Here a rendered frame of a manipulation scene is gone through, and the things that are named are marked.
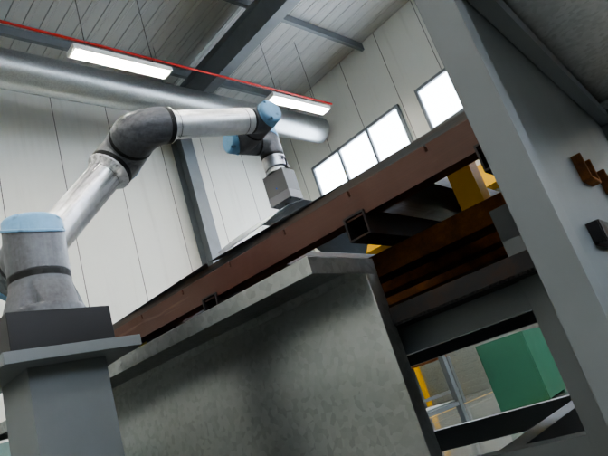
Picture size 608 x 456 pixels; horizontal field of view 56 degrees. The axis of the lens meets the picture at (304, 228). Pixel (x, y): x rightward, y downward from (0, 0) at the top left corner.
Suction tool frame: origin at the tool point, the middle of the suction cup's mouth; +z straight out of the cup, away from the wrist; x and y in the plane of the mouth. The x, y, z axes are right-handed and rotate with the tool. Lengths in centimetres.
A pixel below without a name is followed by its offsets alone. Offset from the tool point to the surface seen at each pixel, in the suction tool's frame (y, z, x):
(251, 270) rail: -13, 24, 42
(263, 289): -32, 36, 62
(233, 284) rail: -7.0, 25.0, 41.5
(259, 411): -8, 54, 45
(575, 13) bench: -92, -3, 11
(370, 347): -39, 50, 47
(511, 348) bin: 62, 53, -342
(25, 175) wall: 659, -418, -302
